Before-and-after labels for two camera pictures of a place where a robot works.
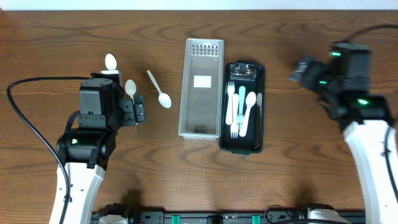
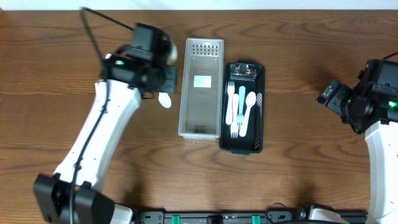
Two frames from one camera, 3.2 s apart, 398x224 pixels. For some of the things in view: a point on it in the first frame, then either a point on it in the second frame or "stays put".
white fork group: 235,109 stays put
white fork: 242,95 stays put
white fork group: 229,110 stays put
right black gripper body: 302,72 to 333,95
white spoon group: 250,98 stays put
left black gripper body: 134,110 to 171,78
